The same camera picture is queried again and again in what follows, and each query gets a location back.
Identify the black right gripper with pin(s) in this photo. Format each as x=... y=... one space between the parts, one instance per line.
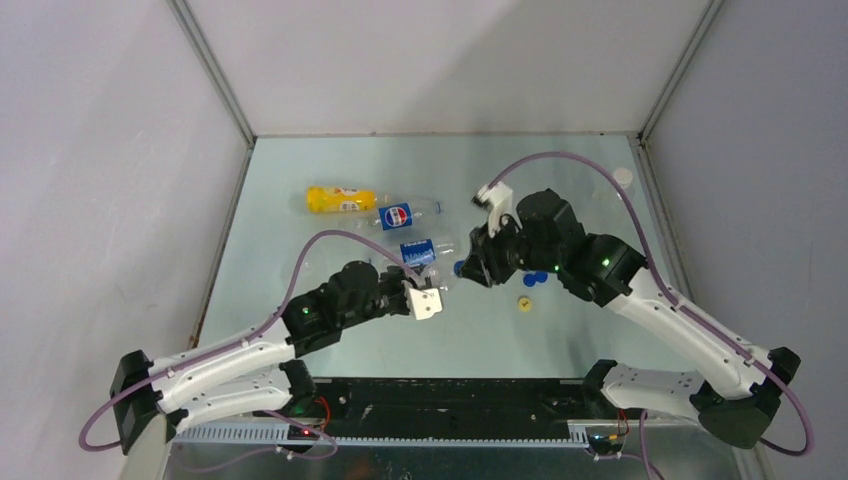
x=482 y=262

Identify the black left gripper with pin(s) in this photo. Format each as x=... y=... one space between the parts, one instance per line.
x=398 y=276

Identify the clear bottle without label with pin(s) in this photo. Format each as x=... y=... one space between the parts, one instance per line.
x=605 y=193

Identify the white bottle cap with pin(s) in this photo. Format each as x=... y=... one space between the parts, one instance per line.
x=624 y=177

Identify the clear bottle blue label front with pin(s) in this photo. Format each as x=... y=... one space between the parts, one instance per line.
x=440 y=275

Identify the clear bottle blue label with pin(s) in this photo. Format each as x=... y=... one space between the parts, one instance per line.
x=440 y=275
x=427 y=249

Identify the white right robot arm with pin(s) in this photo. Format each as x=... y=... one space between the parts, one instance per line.
x=735 y=388

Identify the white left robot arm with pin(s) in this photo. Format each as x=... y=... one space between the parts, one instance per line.
x=260 y=368

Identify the clear bottle blue label middle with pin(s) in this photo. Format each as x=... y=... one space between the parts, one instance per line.
x=427 y=249

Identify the clear Pepsi label bottle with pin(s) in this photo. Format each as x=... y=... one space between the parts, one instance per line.
x=399 y=215

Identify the yellow label bottle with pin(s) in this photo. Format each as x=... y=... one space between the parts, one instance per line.
x=321 y=199

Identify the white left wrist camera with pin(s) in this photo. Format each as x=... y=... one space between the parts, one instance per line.
x=423 y=304

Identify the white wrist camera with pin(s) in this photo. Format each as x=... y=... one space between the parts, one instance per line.
x=423 y=304
x=496 y=200

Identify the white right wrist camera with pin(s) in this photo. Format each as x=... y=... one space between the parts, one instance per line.
x=496 y=200

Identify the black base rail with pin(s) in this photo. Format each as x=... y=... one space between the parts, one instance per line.
x=527 y=408

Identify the white cable duct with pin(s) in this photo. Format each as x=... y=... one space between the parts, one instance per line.
x=285 y=435

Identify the aluminium corner post right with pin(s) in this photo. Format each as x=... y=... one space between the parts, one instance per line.
x=681 y=66

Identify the aluminium corner post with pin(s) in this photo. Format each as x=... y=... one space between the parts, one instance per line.
x=198 y=41
x=681 y=66

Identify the aluminium corner post left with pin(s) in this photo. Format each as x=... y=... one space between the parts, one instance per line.
x=198 y=41

